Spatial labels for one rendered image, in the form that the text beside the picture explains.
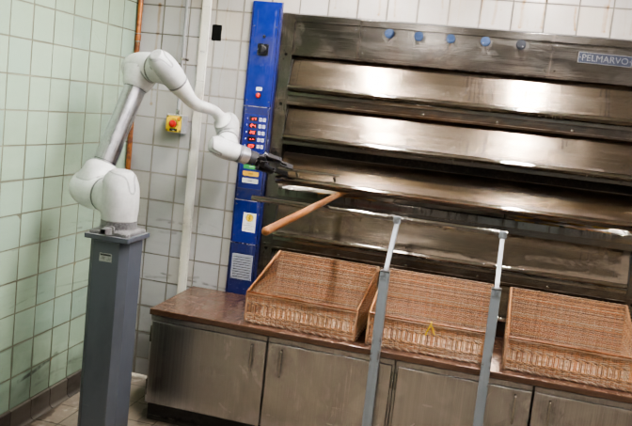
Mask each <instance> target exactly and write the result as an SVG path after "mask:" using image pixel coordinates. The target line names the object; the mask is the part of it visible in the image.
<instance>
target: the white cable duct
mask: <svg viewBox="0 0 632 426"><path fill-rule="evenodd" d="M212 3H213V0H203V2H202V12H201V24H200V34H199V45H198V55H197V76H196V86H195V95H196V96H197V97H198V98H199V99H201V100H203V97H204V87H205V76H206V66H207V55H208V45H209V35H210V24H211V14H212ZM201 118H202V113H200V112H197V111H194V110H193V118H192V129H191V139H190V150H189V161H188V171H187V182H186V192H185V203H184V214H183V224H182V245H181V255H180V266H179V276H178V288H177V294H178V293H180V292H183V291H185V290H186V284H187V274H188V263H189V253H190V243H191V232H192V222H193V211H194V201H195V191H196V180H197V170H198V149H199V139H200V128H201Z"/></svg>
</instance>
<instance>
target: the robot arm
mask: <svg viewBox="0 0 632 426"><path fill-rule="evenodd" d="M121 71H122V74H123V79H122V81H123V85H124V86H123V89H122V91H121V93H120V95H119V98H118V101H117V104H116V106H115V109H114V111H113V113H112V116H111V118H110V120H109V122H108V125H107V127H106V129H105V132H104V134H103V138H102V141H101V143H100V145H99V147H98V149H97V152H96V154H95V157H94V159H93V158H92V159H90V160H88V161H86V163H85V164H84V165H83V166H82V168H81V169H80V170H79V171H78V172H77V173H75V174H74V175H73V176H72V178H71V180H70V183H69V192H70V194H71V197H72V198H73V199H74V200H75V201H76V202H77V203H79V204H80V205H82V206H84V207H86V208H89V209H92V210H96V211H99V212H100V213H101V222H100V225H99V226H98V227H97V228H93V229H90V230H89V232H90V233H98V234H101V235H109V236H116V237H120V238H130V237H132V236H135V235H138V234H141V233H146V230H145V229H141V228H138V227H137V216H138V210H139V199H140V189H139V183H138V180H137V177H136V175H135V174H134V173H133V171H131V170H128V169H123V168H116V164H117V161H118V159H119V156H120V154H121V151H122V149H123V146H124V144H125V141H126V139H127V136H128V134H129V132H130V130H131V127H132V125H133V122H134V119H135V116H136V114H137V111H138V109H139V106H140V104H141V102H142V100H143V97H144V95H145V94H146V93H148V92H149V91H150V89H151V88H152V87H153V86H154V85H155V84H156V83H158V84H161V85H165V86H166V87H167V88H168V89H169V90H170V91H171V92H172V93H173V94H175V95H176V96H177V97H178V98H179V99H180V100H181V101H182V102H183V103H184V104H185V105H187V106H188V107H189V108H191V109H192V110H194V111H197V112H200V113H204V114H208V115H211V116H212V117H213V119H214V122H213V126H214V128H215V131H216V134H217V135H218V136H213V137H211V139H210V141H209V144H208V151H209V152H210V153H211V154H213V155H215V156H217V157H219V158H221V159H224V160H228V161H234V162H237V163H240V164H243V165H245V164H248V165H251V166H255V170H259V171H262V172H265V173H267V174H270V175H272V174H273V173H276V174H281V175H283V176H286V177H287V176H288V171H286V170H279V169H277V167H275V168H273V167H271V166H269V165H267V164H268V163H271V164H277V165H280V166H282V167H285V168H288V169H290V170H292V165H291V164H288V163H286V162H283V161H282V158H281V157H279V156H276V155H274V154H271V153H268V152H267V151H265V152H264V154H258V153H257V152H256V151H253V150H251V148H248V147H245V146H243V145H240V144H239V142H238V136H239V120H238V119H237V117H236V116H235V115H234V114H233V113H230V112H228V113H224V112H223V111H222V110H221V109H220V108H218V107H217V106H215V105H213V104H211V103H207V102H204V101H203V100H201V99H199V98H198V97H197V96H196V95H195V93H194V91H193V89H192V88H191V86H190V84H189V82H188V79H187V77H186V75H185V74H184V72H183V70H182V68H181V66H180V65H179V64H178V62H177V61H176V60H175V59H174V58H173V56H172V55H170V54H169V53H167V52H166V51H164V50H161V49H158V50H154V51H153V52H151V53H150V52H138V53H133V54H130V55H128V56H126V57H125V58H124V59H123V61H122V63H121ZM266 159H267V161H266Z"/></svg>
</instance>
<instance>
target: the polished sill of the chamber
mask: <svg viewBox="0 0 632 426"><path fill-rule="evenodd" d="M277 195H278V196H282V197H294V198H301V199H308V200H315V201H320V200H322V199H324V198H326V197H329V196H331V194H324V193H317V192H310V191H303V190H296V189H290V188H283V187H281V188H278V190H277ZM330 203H335V204H341V205H349V206H356V207H362V208H369V209H375V210H382V211H389V212H396V213H409V214H415V215H422V216H429V217H436V218H443V219H449V220H456V221H463V222H469V223H477V224H484V225H490V226H497V227H504V228H510V229H523V230H530V231H537V232H543V233H550V234H558V235H564V236H571V237H577V238H584V239H591V240H598V241H605V242H612V243H618V244H625V245H632V235H626V234H620V233H613V232H605V231H599V230H592V229H579V228H572V227H565V226H558V225H551V224H544V223H537V222H530V221H524V220H516V219H510V218H503V217H495V216H489V215H482V214H474V213H462V212H455V211H448V210H441V209H434V208H427V207H420V206H413V205H406V204H400V203H393V202H385V201H379V200H372V199H365V198H358V197H345V196H342V197H339V198H337V199H335V200H333V201H331V202H330Z"/></svg>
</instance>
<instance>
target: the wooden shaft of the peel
mask: <svg viewBox="0 0 632 426"><path fill-rule="evenodd" d="M346 194H348V193H344V192H337V193H335V194H333V195H331V196H329V197H326V198H324V199H322V200H320V201H317V202H315V203H313V204H311V205H309V206H307V207H306V208H304V209H302V210H300V211H298V212H296V213H292V214H290V215H288V216H286V217H284V218H282V219H280V220H278V221H276V222H275V223H273V224H270V225H268V226H266V227H264V228H263V229H262V230H261V233H262V234H263V235H265V236H266V235H269V234H271V233H272V232H274V231H276V230H278V229H281V228H283V227H285V226H287V225H289V224H290V223H291V222H293V221H295V220H297V219H299V218H301V217H303V216H305V215H307V214H309V213H311V212H313V211H315V210H317V209H319V208H321V207H323V206H324V205H326V204H328V203H330V202H331V201H333V200H335V199H337V198H339V197H342V196H344V195H346Z"/></svg>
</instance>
